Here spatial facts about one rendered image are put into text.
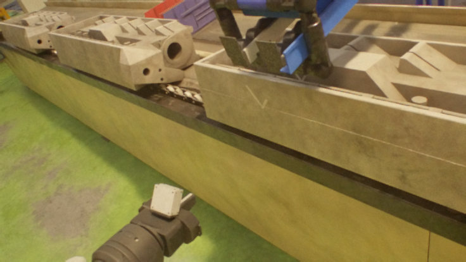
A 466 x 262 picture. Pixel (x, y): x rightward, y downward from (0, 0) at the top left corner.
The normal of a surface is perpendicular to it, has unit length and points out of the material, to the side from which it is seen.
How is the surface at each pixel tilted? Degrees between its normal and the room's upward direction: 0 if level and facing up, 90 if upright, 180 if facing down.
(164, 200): 43
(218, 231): 0
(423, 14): 90
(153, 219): 18
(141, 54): 38
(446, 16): 90
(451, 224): 90
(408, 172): 80
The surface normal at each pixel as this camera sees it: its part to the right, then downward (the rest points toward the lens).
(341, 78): -0.71, 0.47
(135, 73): 0.68, 0.26
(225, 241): -0.30, -0.75
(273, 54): -0.63, 0.69
